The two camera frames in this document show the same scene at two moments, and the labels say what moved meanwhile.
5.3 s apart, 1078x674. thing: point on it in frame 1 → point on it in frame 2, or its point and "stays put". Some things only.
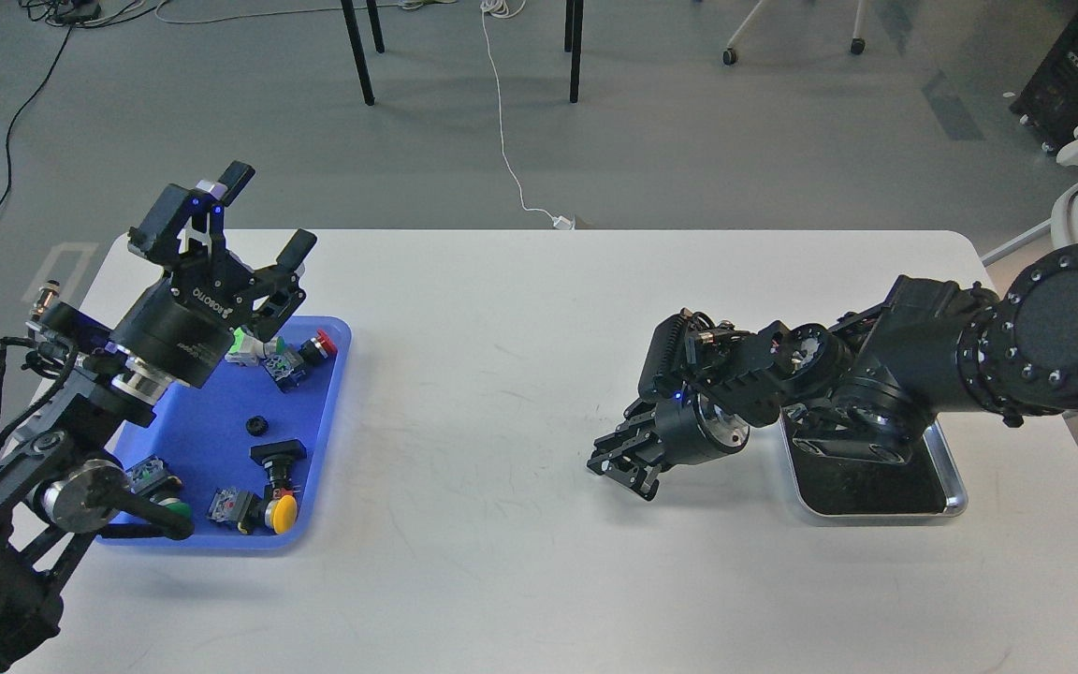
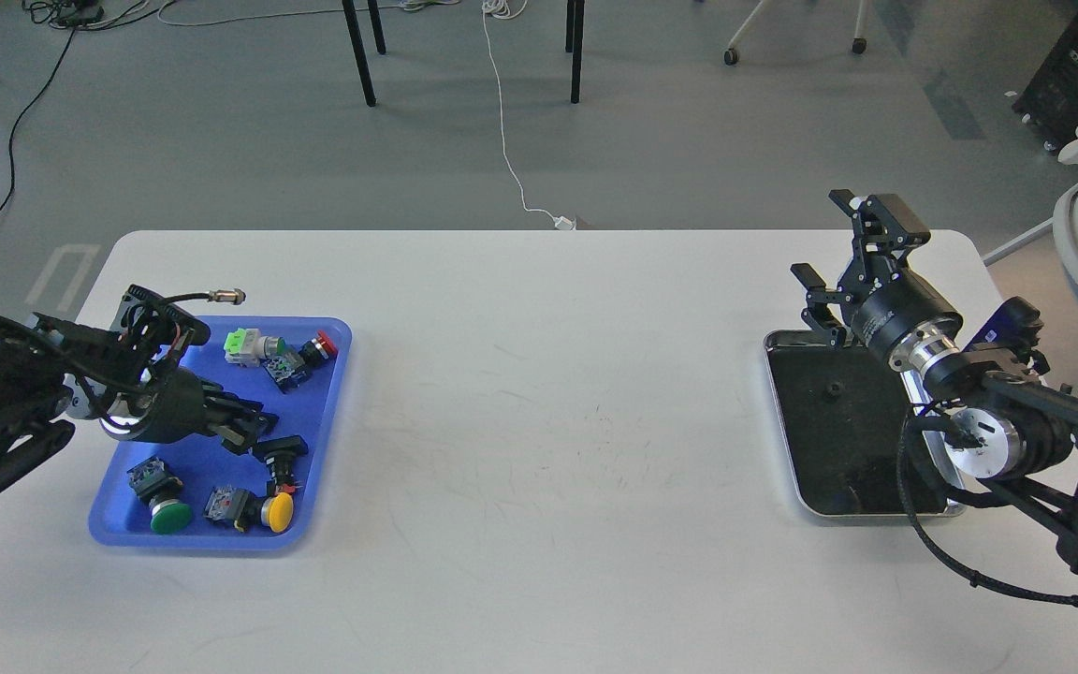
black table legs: x=573 y=35 stays put
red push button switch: x=286 y=365 stays put
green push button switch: x=148 y=479 stays put
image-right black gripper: x=696 y=432 → x=902 y=305
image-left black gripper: x=184 y=328 → x=168 y=404
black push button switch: x=278 y=459 stays put
